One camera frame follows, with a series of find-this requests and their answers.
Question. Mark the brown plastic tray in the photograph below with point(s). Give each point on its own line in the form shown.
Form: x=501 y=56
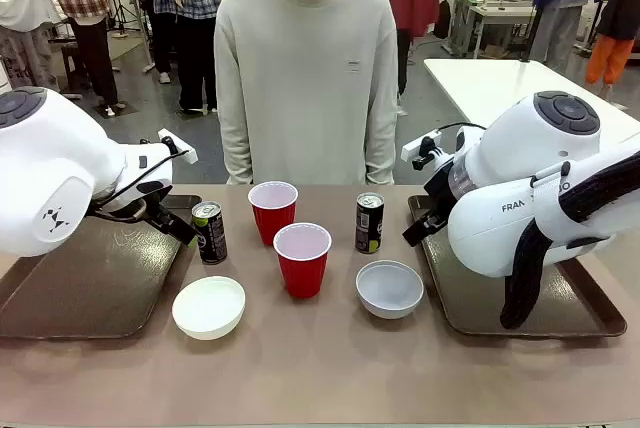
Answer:
x=565 y=298
x=100 y=273

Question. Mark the person in beige sweatshirt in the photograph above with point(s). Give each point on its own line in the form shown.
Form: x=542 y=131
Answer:
x=305 y=73

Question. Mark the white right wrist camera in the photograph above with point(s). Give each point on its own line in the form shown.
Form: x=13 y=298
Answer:
x=420 y=144

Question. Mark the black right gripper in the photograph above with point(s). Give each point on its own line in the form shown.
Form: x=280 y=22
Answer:
x=436 y=193

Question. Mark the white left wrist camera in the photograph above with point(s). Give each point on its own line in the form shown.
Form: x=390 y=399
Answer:
x=179 y=147

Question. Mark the red plastic cup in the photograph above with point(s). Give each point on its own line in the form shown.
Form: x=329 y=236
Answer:
x=270 y=218
x=301 y=273

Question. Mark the white bowl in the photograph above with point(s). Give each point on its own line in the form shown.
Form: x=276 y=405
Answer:
x=207 y=308

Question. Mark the black drink can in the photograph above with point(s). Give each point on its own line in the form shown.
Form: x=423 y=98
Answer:
x=211 y=240
x=369 y=228

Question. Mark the person's right forearm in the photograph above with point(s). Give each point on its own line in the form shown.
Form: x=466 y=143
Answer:
x=236 y=153

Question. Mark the dark stool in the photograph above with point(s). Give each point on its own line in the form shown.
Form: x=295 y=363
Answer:
x=71 y=63

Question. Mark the person's left forearm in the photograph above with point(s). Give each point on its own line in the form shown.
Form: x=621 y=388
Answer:
x=381 y=153

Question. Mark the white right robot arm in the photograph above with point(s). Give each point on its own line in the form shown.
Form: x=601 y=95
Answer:
x=525 y=148

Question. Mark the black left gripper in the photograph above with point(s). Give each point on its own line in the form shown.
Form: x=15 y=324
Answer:
x=145 y=200

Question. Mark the black tripod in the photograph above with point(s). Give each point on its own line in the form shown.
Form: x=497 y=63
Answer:
x=125 y=13

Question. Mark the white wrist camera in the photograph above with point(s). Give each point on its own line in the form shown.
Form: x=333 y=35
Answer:
x=420 y=144
x=179 y=147

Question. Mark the black pole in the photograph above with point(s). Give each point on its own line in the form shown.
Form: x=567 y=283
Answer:
x=537 y=8

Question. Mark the background workbench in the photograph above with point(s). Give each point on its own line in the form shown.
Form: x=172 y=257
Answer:
x=490 y=13

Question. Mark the bystander in orange trousers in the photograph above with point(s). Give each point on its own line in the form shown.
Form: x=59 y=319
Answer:
x=612 y=48

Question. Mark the pale grey bowl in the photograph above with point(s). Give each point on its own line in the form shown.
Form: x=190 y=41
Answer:
x=390 y=293

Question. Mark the white side table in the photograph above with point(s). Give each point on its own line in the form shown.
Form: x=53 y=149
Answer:
x=500 y=88

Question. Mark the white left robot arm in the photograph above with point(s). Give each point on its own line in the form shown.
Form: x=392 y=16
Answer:
x=50 y=163

